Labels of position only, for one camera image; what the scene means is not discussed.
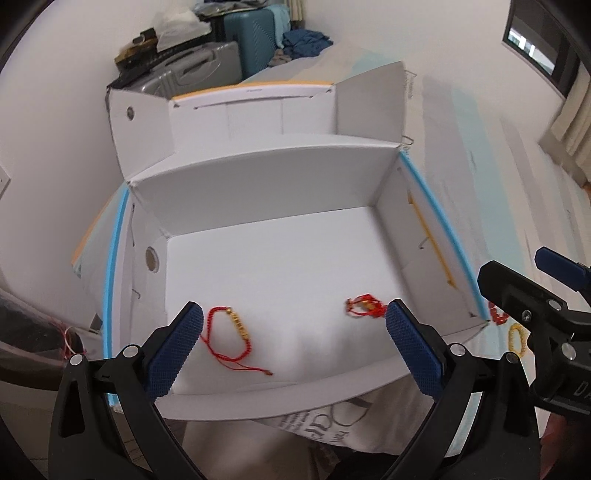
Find teal hard suitcase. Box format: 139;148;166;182
221;4;290;78

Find blue folded clothes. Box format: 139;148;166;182
283;29;334;60

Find grey hard suitcase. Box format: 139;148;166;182
107;41;242;99

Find beige curtain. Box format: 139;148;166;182
539;65;591;188

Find red string gold bead bracelet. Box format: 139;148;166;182
199;305;275;377

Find dark window frame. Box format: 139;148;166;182
503;0;580;98

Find open white cardboard box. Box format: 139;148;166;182
69;60;492;422

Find yellow bead bracelet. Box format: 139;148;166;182
507;323;530;358

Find red knotted cord bracelet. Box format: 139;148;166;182
344;292;389;319

